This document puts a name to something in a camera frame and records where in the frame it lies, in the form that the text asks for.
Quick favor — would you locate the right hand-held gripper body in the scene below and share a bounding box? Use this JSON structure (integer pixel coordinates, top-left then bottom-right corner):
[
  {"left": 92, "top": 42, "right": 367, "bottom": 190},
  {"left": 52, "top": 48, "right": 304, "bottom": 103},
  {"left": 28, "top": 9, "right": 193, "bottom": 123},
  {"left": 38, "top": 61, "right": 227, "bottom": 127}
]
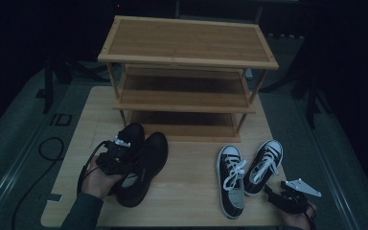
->
[{"left": 273, "top": 177, "right": 323, "bottom": 215}]

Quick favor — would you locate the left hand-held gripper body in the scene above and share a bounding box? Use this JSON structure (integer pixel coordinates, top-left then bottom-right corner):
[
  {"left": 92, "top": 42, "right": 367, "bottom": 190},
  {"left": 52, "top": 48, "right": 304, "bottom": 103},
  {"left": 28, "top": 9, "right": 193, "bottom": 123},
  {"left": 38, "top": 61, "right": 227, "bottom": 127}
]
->
[{"left": 95, "top": 135, "right": 135, "bottom": 176}]

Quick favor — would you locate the black white canvas sneaker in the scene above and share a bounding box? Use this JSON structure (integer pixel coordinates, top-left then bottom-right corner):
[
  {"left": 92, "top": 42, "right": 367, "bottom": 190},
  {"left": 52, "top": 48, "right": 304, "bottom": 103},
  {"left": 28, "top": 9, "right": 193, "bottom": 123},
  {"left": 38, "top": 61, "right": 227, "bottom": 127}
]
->
[
  {"left": 216, "top": 144, "right": 248, "bottom": 220},
  {"left": 242, "top": 139, "right": 284, "bottom": 197}
]

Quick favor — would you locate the bamboo shoe rack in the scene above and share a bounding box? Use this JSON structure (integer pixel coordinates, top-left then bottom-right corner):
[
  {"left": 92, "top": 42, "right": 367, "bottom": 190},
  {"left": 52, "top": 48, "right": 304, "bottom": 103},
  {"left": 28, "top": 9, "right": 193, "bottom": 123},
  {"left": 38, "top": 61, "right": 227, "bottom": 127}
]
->
[{"left": 97, "top": 14, "right": 280, "bottom": 144}]

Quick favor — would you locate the person's right hand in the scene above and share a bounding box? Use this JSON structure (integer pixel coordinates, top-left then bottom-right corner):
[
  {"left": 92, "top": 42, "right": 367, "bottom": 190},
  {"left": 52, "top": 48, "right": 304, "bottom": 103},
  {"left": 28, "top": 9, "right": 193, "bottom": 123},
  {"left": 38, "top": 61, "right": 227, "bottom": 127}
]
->
[{"left": 281, "top": 203, "right": 318, "bottom": 230}]

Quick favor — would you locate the person's left hand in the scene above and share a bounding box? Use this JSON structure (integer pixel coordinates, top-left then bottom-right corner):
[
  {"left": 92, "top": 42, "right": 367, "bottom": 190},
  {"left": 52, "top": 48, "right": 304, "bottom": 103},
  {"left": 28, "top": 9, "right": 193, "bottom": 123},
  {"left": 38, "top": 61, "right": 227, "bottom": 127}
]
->
[{"left": 80, "top": 156, "right": 125, "bottom": 199}]

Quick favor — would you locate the black metal stand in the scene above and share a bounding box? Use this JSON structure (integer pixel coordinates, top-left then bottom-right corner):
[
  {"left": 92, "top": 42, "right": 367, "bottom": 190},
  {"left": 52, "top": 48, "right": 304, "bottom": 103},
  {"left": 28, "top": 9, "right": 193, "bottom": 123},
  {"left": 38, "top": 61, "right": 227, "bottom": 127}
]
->
[
  {"left": 35, "top": 56, "right": 78, "bottom": 115},
  {"left": 262, "top": 32, "right": 334, "bottom": 130}
]

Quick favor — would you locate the right hand-held gripper cable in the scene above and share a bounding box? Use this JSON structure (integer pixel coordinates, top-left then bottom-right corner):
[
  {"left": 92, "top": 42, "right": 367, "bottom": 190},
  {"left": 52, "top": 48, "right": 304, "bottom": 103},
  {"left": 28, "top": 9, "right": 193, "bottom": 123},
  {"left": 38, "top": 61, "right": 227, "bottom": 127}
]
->
[{"left": 303, "top": 204, "right": 318, "bottom": 230}]

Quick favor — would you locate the hand-held gripper cable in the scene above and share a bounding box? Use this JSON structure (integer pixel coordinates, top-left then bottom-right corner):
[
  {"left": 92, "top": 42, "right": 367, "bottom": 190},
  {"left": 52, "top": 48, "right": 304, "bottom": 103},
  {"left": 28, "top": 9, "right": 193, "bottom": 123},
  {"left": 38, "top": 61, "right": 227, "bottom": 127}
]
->
[
  {"left": 303, "top": 204, "right": 318, "bottom": 230},
  {"left": 76, "top": 140, "right": 108, "bottom": 196}
]

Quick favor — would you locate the left hand-held gripper cable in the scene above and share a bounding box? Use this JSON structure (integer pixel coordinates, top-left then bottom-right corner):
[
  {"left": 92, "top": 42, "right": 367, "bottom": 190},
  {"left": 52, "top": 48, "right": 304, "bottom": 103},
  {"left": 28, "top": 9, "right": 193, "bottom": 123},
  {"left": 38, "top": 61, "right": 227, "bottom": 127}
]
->
[{"left": 76, "top": 140, "right": 108, "bottom": 196}]

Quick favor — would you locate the black floor cable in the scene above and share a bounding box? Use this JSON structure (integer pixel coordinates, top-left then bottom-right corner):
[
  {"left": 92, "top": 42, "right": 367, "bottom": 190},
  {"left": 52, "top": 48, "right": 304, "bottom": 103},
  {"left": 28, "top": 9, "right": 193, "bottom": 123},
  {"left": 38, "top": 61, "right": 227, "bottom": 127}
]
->
[{"left": 11, "top": 136, "right": 66, "bottom": 230}]

